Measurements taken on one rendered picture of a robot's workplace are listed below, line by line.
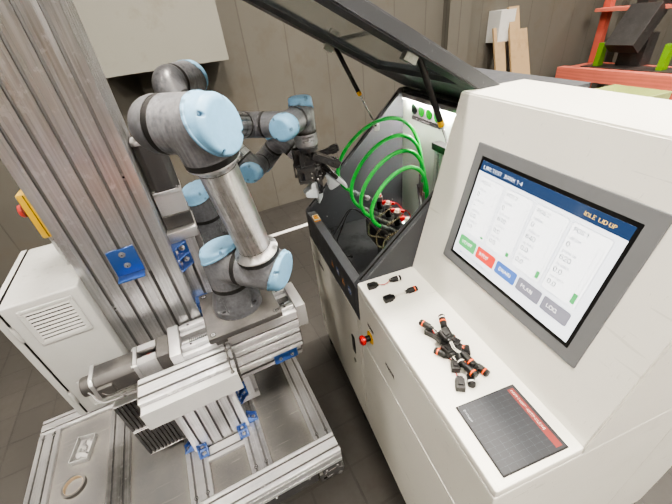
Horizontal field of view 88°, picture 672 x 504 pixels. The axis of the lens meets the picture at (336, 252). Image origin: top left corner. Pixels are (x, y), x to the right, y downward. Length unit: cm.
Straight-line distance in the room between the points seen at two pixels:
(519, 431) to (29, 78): 130
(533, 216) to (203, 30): 284
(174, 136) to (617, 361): 92
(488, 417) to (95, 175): 111
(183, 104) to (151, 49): 254
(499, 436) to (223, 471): 124
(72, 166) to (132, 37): 222
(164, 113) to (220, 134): 10
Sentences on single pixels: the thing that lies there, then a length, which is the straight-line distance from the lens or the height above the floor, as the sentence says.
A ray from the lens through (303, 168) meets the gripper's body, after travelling 119.
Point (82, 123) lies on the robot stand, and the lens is 105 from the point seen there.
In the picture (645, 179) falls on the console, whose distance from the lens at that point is 79.
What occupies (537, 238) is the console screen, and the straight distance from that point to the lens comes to 90.
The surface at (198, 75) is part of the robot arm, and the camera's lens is 148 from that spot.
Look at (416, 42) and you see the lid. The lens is 101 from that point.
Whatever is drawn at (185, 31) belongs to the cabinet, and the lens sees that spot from 326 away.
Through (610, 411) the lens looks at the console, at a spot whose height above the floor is 109.
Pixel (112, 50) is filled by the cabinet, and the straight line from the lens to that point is 325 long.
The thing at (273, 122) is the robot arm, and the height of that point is 153.
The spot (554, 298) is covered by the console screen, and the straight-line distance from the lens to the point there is 89.
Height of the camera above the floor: 176
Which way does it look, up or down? 34 degrees down
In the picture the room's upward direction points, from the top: 7 degrees counter-clockwise
